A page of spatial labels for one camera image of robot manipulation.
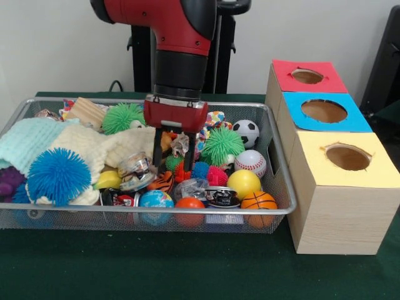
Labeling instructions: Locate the toy soccer ball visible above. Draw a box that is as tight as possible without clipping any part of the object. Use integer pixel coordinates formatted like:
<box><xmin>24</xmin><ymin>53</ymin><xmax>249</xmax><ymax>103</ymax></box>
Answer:
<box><xmin>232</xmin><ymin>119</ymin><xmax>261</xmax><ymax>148</ymax></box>

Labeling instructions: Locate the yellow ball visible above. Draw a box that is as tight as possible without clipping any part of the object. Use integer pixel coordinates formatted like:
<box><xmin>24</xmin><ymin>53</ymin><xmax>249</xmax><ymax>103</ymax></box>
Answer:
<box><xmin>227</xmin><ymin>169</ymin><xmax>262</xmax><ymax>201</ymax></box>

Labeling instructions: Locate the silver mesh bin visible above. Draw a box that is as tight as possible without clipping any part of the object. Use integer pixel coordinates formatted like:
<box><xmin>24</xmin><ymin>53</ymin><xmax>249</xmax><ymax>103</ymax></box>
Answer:
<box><xmin>0</xmin><ymin>96</ymin><xmax>297</xmax><ymax>234</ymax></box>

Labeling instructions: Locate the white toy baseball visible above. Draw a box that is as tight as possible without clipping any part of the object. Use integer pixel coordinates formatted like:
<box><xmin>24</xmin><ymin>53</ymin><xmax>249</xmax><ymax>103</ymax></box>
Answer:
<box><xmin>234</xmin><ymin>149</ymin><xmax>268</xmax><ymax>179</ymax></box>

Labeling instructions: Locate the black side stand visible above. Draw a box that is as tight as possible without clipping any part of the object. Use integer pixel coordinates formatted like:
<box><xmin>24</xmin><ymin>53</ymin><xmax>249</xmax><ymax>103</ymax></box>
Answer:
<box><xmin>359</xmin><ymin>4</ymin><xmax>400</xmax><ymax>109</ymax></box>

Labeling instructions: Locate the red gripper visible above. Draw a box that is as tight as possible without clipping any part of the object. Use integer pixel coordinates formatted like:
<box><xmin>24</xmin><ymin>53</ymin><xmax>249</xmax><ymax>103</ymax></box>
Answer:
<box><xmin>143</xmin><ymin>95</ymin><xmax>209</xmax><ymax>173</ymax></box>

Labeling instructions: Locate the green spiky ball with eyes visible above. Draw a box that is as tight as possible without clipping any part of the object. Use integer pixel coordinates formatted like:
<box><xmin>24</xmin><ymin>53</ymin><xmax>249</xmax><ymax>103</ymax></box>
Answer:
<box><xmin>200</xmin><ymin>126</ymin><xmax>245</xmax><ymax>166</ymax></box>
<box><xmin>102</xmin><ymin>102</ymin><xmax>147</xmax><ymax>135</ymax></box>

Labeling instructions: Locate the cream cloth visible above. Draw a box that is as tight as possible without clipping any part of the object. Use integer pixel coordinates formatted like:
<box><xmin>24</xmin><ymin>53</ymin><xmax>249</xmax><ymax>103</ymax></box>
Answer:
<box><xmin>24</xmin><ymin>124</ymin><xmax>157</xmax><ymax>207</ymax></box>

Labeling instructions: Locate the mint green cloth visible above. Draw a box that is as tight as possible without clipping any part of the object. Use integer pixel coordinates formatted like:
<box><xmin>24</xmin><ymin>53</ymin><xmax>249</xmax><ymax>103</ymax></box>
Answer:
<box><xmin>0</xmin><ymin>117</ymin><xmax>79</xmax><ymax>171</ymax></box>

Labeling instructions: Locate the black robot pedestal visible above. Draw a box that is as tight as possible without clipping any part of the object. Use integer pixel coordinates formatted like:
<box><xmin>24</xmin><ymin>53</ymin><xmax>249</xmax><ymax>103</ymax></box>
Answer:
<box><xmin>126</xmin><ymin>0</ymin><xmax>253</xmax><ymax>94</ymax></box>

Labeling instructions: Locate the orange tiger striped plush toy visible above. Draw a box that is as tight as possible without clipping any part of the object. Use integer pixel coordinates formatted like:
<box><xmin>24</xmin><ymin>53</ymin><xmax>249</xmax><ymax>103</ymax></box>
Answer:
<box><xmin>146</xmin><ymin>170</ymin><xmax>175</xmax><ymax>192</ymax></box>

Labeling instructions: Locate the orange toy basketball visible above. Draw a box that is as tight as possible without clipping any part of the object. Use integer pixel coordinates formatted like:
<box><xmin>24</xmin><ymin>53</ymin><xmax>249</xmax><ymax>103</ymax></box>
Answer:
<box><xmin>240</xmin><ymin>191</ymin><xmax>278</xmax><ymax>228</ymax></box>

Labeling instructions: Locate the dark green side table cloth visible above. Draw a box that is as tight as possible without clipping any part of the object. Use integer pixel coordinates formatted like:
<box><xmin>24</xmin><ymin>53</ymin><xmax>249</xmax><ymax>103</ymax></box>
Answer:
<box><xmin>373</xmin><ymin>101</ymin><xmax>400</xmax><ymax>126</ymax></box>

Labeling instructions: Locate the colourful patterned fabric toy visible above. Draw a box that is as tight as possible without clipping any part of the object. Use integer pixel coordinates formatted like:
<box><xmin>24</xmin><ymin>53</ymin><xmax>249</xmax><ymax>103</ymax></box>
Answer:
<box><xmin>170</xmin><ymin>111</ymin><xmax>234</xmax><ymax>159</ymax></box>

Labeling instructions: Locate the large blue spiky ball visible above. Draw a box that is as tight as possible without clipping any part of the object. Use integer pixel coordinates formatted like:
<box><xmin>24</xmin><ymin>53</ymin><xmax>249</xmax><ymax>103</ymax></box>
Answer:
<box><xmin>26</xmin><ymin>147</ymin><xmax>92</xmax><ymax>207</ymax></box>

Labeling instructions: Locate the wooden box with three holes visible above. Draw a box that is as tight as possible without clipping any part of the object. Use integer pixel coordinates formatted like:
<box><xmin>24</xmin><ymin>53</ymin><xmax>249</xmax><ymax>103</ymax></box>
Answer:
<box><xmin>265</xmin><ymin>59</ymin><xmax>400</xmax><ymax>256</ymax></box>

